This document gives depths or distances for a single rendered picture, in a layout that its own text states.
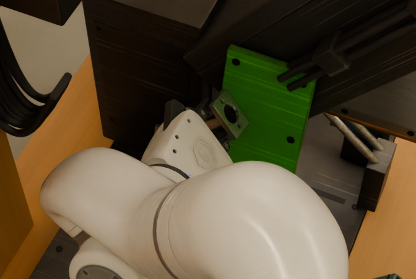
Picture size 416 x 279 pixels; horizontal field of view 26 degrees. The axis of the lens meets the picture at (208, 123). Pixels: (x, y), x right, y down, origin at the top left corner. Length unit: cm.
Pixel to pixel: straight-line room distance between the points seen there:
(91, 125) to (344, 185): 43
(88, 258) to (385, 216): 64
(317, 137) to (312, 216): 93
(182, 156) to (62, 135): 53
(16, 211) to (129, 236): 59
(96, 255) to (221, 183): 33
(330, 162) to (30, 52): 155
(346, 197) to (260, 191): 86
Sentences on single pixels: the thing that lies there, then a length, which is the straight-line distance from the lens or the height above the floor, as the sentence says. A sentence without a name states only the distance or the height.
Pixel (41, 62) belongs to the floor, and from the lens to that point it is 282.
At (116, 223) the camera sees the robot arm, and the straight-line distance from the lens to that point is 81.
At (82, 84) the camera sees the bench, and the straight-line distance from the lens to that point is 159.
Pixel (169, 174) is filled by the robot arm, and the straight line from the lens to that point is 99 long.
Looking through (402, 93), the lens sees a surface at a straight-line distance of 127.
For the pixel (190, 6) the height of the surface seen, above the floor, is 124.
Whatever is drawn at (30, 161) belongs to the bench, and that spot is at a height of 88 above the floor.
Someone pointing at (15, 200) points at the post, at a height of 99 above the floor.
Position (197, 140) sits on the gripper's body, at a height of 124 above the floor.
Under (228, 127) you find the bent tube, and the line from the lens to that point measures 112.
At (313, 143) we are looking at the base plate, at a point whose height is 90.
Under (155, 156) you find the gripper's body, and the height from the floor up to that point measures 127.
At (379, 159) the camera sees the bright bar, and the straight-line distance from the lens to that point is 135.
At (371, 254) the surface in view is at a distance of 139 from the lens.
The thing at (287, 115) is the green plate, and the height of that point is 121.
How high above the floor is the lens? 210
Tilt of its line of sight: 53 degrees down
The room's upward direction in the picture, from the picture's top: straight up
